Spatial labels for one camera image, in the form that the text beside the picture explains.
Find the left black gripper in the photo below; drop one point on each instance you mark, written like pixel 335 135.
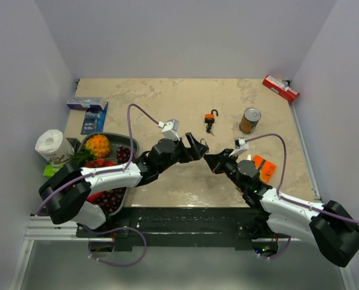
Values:
pixel 199 149

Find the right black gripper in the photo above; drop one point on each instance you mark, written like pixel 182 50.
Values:
pixel 216 162

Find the orange black padlock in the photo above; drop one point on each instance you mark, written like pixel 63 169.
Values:
pixel 210 117

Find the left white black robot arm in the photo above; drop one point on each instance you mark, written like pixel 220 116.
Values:
pixel 65 195

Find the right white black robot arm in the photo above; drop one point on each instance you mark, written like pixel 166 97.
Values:
pixel 328 227

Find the orange blister pack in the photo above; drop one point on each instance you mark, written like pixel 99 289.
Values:
pixel 265 167

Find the tin can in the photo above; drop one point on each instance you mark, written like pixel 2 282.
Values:
pixel 249 120

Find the red cardboard box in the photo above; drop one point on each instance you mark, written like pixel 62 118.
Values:
pixel 280 88

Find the purple grapes bunch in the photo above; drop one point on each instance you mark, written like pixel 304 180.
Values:
pixel 110 200

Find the grey fruit tray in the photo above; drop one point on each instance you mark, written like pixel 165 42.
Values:
pixel 116 140

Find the small peach fruits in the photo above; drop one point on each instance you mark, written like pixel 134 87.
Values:
pixel 99 163

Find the orange flower pineapple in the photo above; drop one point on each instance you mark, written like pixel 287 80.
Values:
pixel 98 146

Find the blue blister pack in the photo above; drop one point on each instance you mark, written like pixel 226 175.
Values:
pixel 94 121

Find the blue white box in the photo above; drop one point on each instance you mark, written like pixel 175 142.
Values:
pixel 86 103

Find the paper towel roll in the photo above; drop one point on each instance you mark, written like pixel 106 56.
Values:
pixel 54 147

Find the green box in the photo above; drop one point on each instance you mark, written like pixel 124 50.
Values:
pixel 50 170

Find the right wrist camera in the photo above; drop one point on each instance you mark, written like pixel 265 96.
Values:
pixel 241 146

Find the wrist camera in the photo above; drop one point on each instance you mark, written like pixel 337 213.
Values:
pixel 169 129
pixel 241 146

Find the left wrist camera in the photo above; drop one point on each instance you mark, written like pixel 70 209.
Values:
pixel 169 129

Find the aluminium rail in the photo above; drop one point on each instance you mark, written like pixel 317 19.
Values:
pixel 41 228

